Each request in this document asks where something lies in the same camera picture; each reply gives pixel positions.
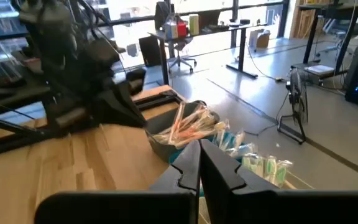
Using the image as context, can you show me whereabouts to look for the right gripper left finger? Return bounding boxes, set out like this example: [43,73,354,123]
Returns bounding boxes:
[34,139,202,224]

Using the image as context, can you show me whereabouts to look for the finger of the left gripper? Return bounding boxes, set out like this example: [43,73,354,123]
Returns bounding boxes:
[126,68,147,96]
[93,80,147,128]

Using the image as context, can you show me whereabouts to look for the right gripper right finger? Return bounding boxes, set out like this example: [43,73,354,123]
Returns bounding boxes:
[200,139,358,224]

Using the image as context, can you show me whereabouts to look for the blue toothbrush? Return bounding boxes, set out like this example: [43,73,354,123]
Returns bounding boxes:
[228,142,257,158]
[213,129,245,153]

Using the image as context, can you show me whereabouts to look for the teal plastic bin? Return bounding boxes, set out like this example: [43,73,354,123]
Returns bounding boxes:
[168,149,204,197]

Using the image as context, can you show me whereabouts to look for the dark grey plastic bin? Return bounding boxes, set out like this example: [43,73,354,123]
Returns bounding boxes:
[146,100,221,163]

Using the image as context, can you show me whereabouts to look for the black computer tower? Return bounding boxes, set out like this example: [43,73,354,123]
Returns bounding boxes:
[138,35,162,67]

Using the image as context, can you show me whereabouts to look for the grey office chair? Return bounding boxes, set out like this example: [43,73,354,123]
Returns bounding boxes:
[166,37,198,75]

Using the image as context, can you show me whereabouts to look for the white blue box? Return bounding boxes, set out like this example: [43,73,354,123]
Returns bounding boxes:
[165,21,179,40]

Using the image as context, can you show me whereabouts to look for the red box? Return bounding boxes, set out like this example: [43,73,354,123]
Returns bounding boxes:
[177,21,188,38]

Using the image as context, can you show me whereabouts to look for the yellow green box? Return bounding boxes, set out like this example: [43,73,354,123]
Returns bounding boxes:
[188,14,200,35]

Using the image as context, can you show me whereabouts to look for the dark laptop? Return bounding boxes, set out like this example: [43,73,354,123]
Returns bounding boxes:
[198,9,222,32]

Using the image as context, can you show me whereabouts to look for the black office desk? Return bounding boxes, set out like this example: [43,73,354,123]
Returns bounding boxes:
[147,22,269,85]

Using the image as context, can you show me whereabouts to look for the black floor fan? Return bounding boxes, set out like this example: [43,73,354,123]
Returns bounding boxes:
[277,67,310,145]

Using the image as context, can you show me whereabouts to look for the brown cardboard box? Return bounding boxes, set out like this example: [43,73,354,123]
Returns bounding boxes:
[249,29,272,49]

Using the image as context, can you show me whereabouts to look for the flat white box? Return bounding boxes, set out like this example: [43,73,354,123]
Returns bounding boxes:
[303,64,336,75]

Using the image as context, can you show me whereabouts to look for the wooden pallets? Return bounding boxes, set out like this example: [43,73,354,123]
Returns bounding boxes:
[289,0,326,40]

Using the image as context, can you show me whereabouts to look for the black standing desk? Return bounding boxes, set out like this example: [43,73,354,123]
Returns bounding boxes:
[290,2,358,78]

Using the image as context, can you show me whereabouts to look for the black fan cable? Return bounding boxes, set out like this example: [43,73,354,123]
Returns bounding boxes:
[244,90,291,137]

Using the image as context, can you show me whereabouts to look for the light floor cable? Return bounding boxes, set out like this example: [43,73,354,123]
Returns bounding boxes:
[246,43,288,82]

